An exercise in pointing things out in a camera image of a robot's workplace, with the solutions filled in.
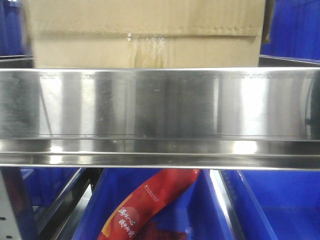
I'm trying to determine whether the large plain cardboard box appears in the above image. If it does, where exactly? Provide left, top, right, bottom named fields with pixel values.
left=22, top=0, right=268, bottom=68

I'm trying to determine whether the stainless steel shelf rack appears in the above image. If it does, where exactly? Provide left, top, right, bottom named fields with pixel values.
left=0, top=57, right=320, bottom=240

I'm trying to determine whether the red snack bag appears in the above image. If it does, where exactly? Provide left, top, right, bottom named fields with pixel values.
left=97, top=168, right=201, bottom=240

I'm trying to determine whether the blue bin lower centre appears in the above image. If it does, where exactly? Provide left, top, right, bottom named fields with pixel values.
left=73, top=168, right=236, bottom=240

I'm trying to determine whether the blue bin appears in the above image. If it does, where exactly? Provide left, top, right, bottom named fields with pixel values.
left=260, top=0, right=320, bottom=61
left=0, top=0, right=31, bottom=56
left=222, top=170, right=320, bottom=240
left=73, top=168, right=236, bottom=240
left=20, top=167, right=78, bottom=207

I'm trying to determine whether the blue bin lower left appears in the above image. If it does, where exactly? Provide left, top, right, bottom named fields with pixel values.
left=20, top=167, right=78, bottom=207

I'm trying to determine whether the blue bin lower right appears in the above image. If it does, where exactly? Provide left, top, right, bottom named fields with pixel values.
left=222, top=170, right=320, bottom=240

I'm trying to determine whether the blue bin upper right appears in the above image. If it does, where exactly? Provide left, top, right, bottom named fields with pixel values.
left=260, top=0, right=320, bottom=61

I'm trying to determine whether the blue bin upper left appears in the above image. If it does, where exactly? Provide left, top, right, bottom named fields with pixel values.
left=0, top=0, right=31, bottom=56

